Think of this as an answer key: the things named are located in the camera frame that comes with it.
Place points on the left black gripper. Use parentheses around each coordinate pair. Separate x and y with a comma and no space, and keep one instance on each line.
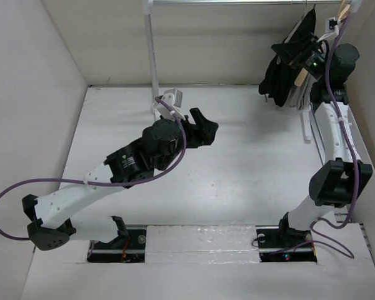
(202,133)

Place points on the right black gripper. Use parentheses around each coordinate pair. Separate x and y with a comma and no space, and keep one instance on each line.
(297,63)

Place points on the black trousers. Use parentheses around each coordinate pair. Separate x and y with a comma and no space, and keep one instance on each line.
(278,81)

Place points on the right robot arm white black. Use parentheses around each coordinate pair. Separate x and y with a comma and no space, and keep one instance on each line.
(343,175)

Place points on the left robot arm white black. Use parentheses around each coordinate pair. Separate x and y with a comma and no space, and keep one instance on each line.
(55,218)

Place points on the wooden hanger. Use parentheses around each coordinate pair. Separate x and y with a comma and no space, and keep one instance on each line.
(342,14)

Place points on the grey hanging garment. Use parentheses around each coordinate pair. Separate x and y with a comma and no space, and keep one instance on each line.
(299,96)

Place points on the silver clothes rack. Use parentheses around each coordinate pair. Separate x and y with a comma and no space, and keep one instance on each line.
(147,7)

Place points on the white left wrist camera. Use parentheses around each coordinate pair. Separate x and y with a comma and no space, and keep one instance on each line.
(173,98)

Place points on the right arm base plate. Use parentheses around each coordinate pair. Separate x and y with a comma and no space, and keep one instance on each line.
(276,246)

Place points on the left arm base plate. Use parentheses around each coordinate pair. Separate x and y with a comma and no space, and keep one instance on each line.
(130,250)

